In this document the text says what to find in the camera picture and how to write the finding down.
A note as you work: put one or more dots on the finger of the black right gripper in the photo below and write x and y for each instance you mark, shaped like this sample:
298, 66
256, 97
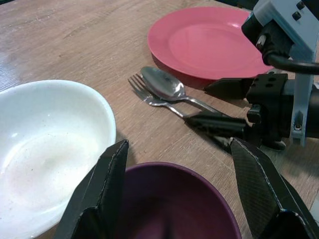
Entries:
229, 88
219, 123

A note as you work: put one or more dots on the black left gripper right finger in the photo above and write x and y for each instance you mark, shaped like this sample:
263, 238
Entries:
256, 184

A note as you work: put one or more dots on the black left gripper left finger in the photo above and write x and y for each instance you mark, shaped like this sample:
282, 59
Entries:
104, 189

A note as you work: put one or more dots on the pink plastic plate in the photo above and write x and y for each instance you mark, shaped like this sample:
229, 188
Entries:
204, 42

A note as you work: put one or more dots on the silver metal spoon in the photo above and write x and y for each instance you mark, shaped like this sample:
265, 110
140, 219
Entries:
164, 83

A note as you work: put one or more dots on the purple plastic bowl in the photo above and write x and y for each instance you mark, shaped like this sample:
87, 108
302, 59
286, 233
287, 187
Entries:
169, 204

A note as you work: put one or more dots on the silver metal fork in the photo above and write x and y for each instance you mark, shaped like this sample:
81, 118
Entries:
147, 95

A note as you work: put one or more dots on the white ceramic bowl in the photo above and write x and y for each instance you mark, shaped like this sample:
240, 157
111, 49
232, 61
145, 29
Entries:
45, 139

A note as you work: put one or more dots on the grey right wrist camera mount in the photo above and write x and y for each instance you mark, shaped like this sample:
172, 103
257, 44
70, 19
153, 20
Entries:
281, 15

